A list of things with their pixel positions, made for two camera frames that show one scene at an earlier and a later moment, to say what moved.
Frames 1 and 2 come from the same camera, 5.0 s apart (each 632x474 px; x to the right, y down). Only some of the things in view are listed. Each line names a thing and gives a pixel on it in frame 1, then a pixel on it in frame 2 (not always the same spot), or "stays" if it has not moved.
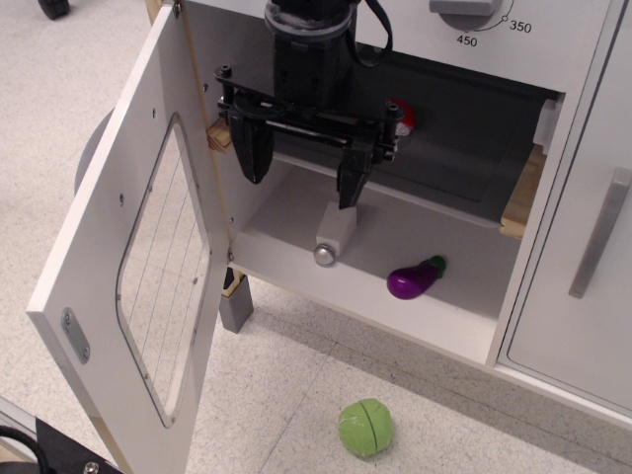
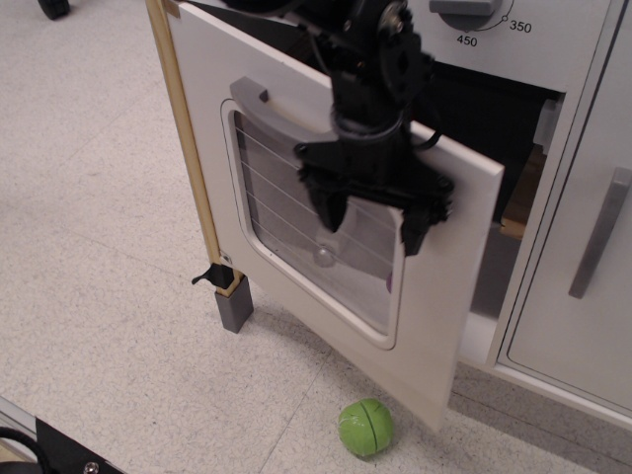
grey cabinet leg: x=237 y=308 stays
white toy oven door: x=132 y=303 to x=407 y=318
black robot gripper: x=313 y=90 to x=381 y=163
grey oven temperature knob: x=464 y=15 stays
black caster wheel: x=54 y=9 stays
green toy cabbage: x=365 y=427 stays
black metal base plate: x=65 y=455 stays
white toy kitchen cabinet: x=436 y=244 to x=543 y=88
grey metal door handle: x=601 y=232 stays
